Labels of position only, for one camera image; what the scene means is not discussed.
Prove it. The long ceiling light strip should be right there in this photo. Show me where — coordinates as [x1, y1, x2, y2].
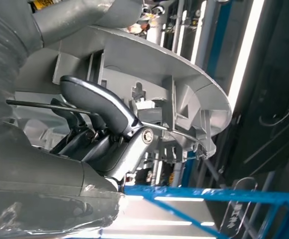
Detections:
[191, 0, 207, 65]
[228, 0, 266, 113]

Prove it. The blue metal shelf rack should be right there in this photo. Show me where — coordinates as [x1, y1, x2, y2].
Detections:
[124, 184, 289, 239]

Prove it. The clear acrylic sign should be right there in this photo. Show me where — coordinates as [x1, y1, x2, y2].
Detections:
[219, 177, 258, 236]

